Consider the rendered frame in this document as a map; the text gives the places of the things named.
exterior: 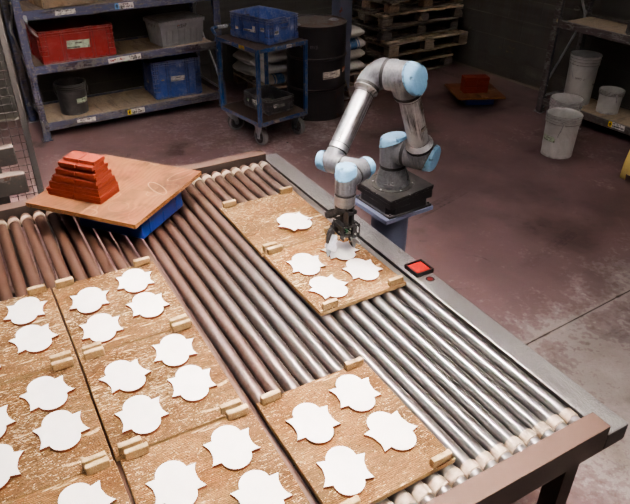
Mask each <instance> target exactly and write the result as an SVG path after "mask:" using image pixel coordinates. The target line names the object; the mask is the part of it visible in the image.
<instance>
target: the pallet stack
mask: <svg viewBox="0 0 630 504"><path fill-rule="evenodd" d="M459 3H463V0H450V1H445V0H353V2H352V25H353V24H355V25H354V26H357V27H360V28H361V29H363V30H364V31H365V33H364V34H362V35H361V36H359V37H360V38H362V39H363V40H364V41H365V42H366V45H364V46H363V47H362V48H360V49H362V50H363V51H365V54H364V55H363V56H362V57H360V58H357V59H358V60H360V61H361V62H363V63H364V64H366V66H368V65H369V64H370V63H371V62H373V61H374V60H377V59H379V58H383V57H388V58H393V59H399V60H405V61H415V62H417V63H422V62H423V61H428V60H433V59H438V58H441V59H440V61H439V62H440V64H437V65H432V66H427V67H425V68H426V70H427V71H428V70H432V69H437V68H442V67H445V66H449V65H452V60H453V57H452V56H453V53H452V46H458V45H463V44H466V43H467V38H468V32H467V31H464V30H458V29H457V26H458V18H460V17H462V15H463V12H462V10H461V9H463V6H464V4H459ZM445 9H449V15H448V14H446V13H444V10H445ZM357 19H358V20H357ZM441 21H445V26H443V25H442V24H439V22H441ZM449 36H453V39H452V38H449ZM403 55H404V56H403ZM366 66H365V67H366ZM365 67H364V68H365ZM364 68H362V69H361V70H364Z"/></svg>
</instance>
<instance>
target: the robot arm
mask: <svg viewBox="0 0 630 504"><path fill-rule="evenodd" d="M427 80H428V73H427V70H426V68H425V66H424V65H423V64H421V63H417V62H415V61H405V60H399V59H393V58H388V57H383V58H379V59H377V60H374V61H373V62H371V63H370V64H369V65H368V66H366V67H365V68H364V70H363V71H362V72H361V73H360V75H359V76H358V78H357V80H356V82H355V84H354V87H355V90H354V92H353V94H352V97H351V99H350V101H349V103H348V105H347V107H346V109H345V111H344V114H343V116H342V118H341V120H340V122H339V124H338V126H337V129H336V131H335V133H334V135H333V137H332V139H331V141H330V143H329V146H328V148H327V150H321V151H319V153H317V155H316V158H315V165H316V167H317V169H319V170H322V171H324V172H327V173H328V172H329V173H332V174H335V175H334V176H335V194H334V205H335V209H334V208H333V209H329V210H327V212H324V214H325V217H326V219H327V218H329V219H331V218H334V217H335V219H333V221H332V225H330V227H329V229H328V231H327V234H326V253H327V256H328V257H329V255H330V253H331V251H333V252H336V251H337V245H336V241H337V235H335V232H336V233H337V234H338V235H339V236H340V239H341V240H342V241H344V239H345V238H349V241H350V244H351V246H352V247H354V248H355V245H356V243H357V244H360V242H359V240H358V239H357V238H356V237H357V236H360V223H358V222H357V221H356V220H354V215H355V214H357V210H355V199H356V186H357V185H359V184H360V183H362V182H363V181H365V180H366V179H369V178H370V177H371V176H372V175H373V174H374V173H375V171H376V164H375V162H374V161H373V159H371V158H370V157H361V158H360V159H356V158H352V157H348V156H346V155H347V153H348V151H349V149H350V146H351V144H352V142H353V140H354V138H355V136H356V133H357V131H358V129H359V127H360V125H361V123H362V121H363V118H364V116H365V114H366V112H367V110H368V108H369V105H370V103H371V101H372V99H373V97H376V96H377V95H378V93H379V91H380V90H382V89H383V90H387V91H391V92H392V94H393V98H394V100H395V101H396V102H398V103H399V106H400V110H401V115H402V119H403V123H404V127H405V132H406V133H405V132H402V131H394V132H389V133H386V134H384V135H383V136H382V137H381V138H380V145H379V148H380V166H379V170H378V173H377V176H376V185H377V186H378V187H380V188H382V189H386V190H400V189H403V188H405V187H407V186H408V185H409V184H410V177H409V174H408V171H407V168H406V167H410V168H414V169H417V170H421V171H426V172H431V171H433V170H434V168H435V167H436V165H437V163H438V161H439V158H440V154H441V147H440V146H438V145H434V142H433V139H432V137H431V136H430V135H428V131H427V126H426V121H425V116H424V110H423V105H422V100H421V96H422V95H423V93H424V92H425V90H426V88H427V84H428V82H427ZM338 215H340V216H338ZM336 216H337V217H336ZM357 226H358V227H359V232H357ZM334 231H335V232H334Z"/></svg>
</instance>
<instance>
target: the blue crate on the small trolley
mask: <svg viewBox="0 0 630 504"><path fill-rule="evenodd" d="M229 12H230V16H229V17H231V20H230V21H231V24H230V25H231V29H230V32H231V35H232V36H233V37H237V38H241V39H245V40H249V41H253V42H257V43H261V44H265V45H269V46H270V45H274V44H278V43H282V42H285V41H289V40H293V39H297V38H298V31H297V28H298V27H297V23H298V22H297V19H298V18H297V16H298V15H297V14H298V13H296V12H291V11H287V10H282V9H277V8H272V7H267V6H261V5H257V6H252V7H246V8H241V9H236V10H232V11H229ZM247 14H249V15H247Z"/></svg>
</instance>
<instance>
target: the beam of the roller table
mask: <svg viewBox="0 0 630 504"><path fill-rule="evenodd" d="M266 162H267V163H268V164H269V165H270V166H271V167H272V168H273V169H274V170H276V171H277V172H278V173H279V174H281V175H282V176H283V177H284V178H286V179H287V180H288V181H289V182H290V183H292V184H293V185H294V186H295V187H297V188H298V189H299V190H300V191H302V192H303V193H304V194H305V195H306V196H308V197H309V198H310V199H311V200H313V201H314V202H315V203H316V204H318V205H319V206H320V207H321V208H322V209H324V210H325V211H326V212H327V210H329V209H333V208H334V209H335V205H334V197H333V196H331V195H330V194H329V193H328V192H326V191H325V190H324V189H322V188H321V187H320V186H318V185H317V184H316V183H315V182H313V181H312V180H311V179H309V178H308V177H307V176H305V175H304V174H303V173H302V172H300V171H299V170H298V169H296V168H295V167H294V166H292V165H291V164H290V163H288V162H287V161H286V160H285V159H283V158H282V157H281V156H279V155H278V154H277V153H273V154H269V155H266ZM354 220H356V221H357V222H358V223H360V236H357V237H358V238H359V239H361V240H362V241H363V242H364V243H366V244H367V245H368V246H369V247H370V248H372V249H373V250H374V251H375V252H377V253H378V254H379V255H380V256H382V257H383V258H384V259H385V260H386V261H388V262H389V263H390V264H391V265H393V266H394V267H395V268H396V269H398V270H399V271H400V272H401V273H402V274H404V275H405V276H406V277H407V278H409V279H410V280H411V281H412V282H414V283H415V284H416V285H417V286H418V287H420V288H421V289H422V290H423V291H425V292H426V293H427V294H428V295H429V296H431V297H432V298H433V299H434V300H436V301H437V302H438V303H439V304H441V305H442V306H443V307H444V308H445V309H447V310H448V311H449V312H450V313H452V314H453V315H454V316H455V317H457V318H458V319H459V320H460V321H461V322H463V323H464V324H465V325H466V326H468V327H469V328H470V329H471V330H473V331H474V332H475V333H476V334H477V335H479V336H480V337H481V338H482V339H484V340H485V341H486V342H487V343H489V344H490V345H491V346H492V347H493V348H495V349H496V350H497V351H498V352H500V353H501V354H502V355H503V356H505V357H506V358H507V359H508V360H509V361H511V362H512V363H513V364H514V365H516V366H517V367H518V368H519V369H521V370H522V371H523V372H524V373H525V374H527V375H528V376H529V377H530V378H532V379H533V380H534V381H535V382H537V383H538V384H539V385H540V386H541V387H543V388H544V389H545V390H546V391H548V392H549V393H550V394H551V395H553V396H554V397H555V398H556V399H557V400H559V401H560V402H561V403H562V404H564V405H565V406H566V407H567V408H571V409H572V410H573V411H574V412H575V413H577V414H578V417H580V418H582V417H584V416H586V415H588V414H590V413H592V412H594V413H595V414H596V415H597V416H599V417H600V418H601V419H602V420H604V421H605V422H606V423H608V424H609V425H610V426H611V428H610V431H609V433H608V436H607V439H606V441H605V444H604V447H603V450H604V449H606V448H607V447H609V446H611V445H613V444H614V443H616V442H618V441H619V440H621V439H623V437H624V435H625V432H626V429H627V427H628V423H627V422H626V421H625V420H623V419H622V418H621V417H619V416H618V415H617V414H616V413H614V412H613V411H612V410H610V409H609V408H608V407H606V406H605V405H604V404H603V403H601V402H600V401H599V400H597V399H596V398H595V397H593V396H592V395H591V394H590V393H588V392H587V391H586V390H584V389H583V388H582V387H580V386H579V385H578V384H576V383H575V382H574V381H573V380H571V379H570V378H569V377H567V376H566V375H565V374H563V373H562V372H561V371H560V370H558V369H557V368H556V367H554V366H553V365H552V364H550V363H549V362H548V361H546V360H545V359H544V358H543V357H541V356H540V355H539V354H537V353H536V352H535V351H533V350H532V349H531V348H530V347H528V346H527V345H526V344H524V343H523V342H522V341H520V340H519V339H518V338H517V337H515V336H514V335H513V334H511V333H510V332H509V331H507V330H506V329H505V328H503V327H502V326H501V325H500V324H498V323H497V322H496V321H494V320H493V319H492V318H490V317H489V316H488V315H487V314H485V313H484V312H483V311H481V310H480V309H479V308H477V307H476V306H475V305H474V304H472V303H471V302H470V301H468V300H467V299H466V298H464V297H463V296H462V295H460V294H459V293H458V292H457V291H455V290H454V289H453V288H451V287H450V286H449V285H447V284H446V283H445V282H444V281H442V280H441V279H440V278H438V277H437V276H436V275H434V274H433V273H430V274H427V275H424V276H421V277H418V278H416V277H415V276H414V275H413V274H411V273H410V272H409V271H408V270H406V269H405V268H404V265H405V264H407V263H410V262H413V261H416V260H415V259H414V258H412V257H411V256H410V255H408V254H407V253H406V252H404V251H403V250H402V249H401V248H399V247H398V246H397V245H395V244H394V243H393V242H391V241H390V240H389V239H388V238H386V237H385V236H384V235H382V234H381V233H380V232H378V231H377V230H376V229H374V228H373V227H372V226H371V225H369V224H368V223H367V222H365V221H364V220H363V219H361V218H360V217H359V216H358V215H356V214H355V215H354ZM428 276H431V277H433V278H434V279H435V280H434V281H427V280H426V277H428Z"/></svg>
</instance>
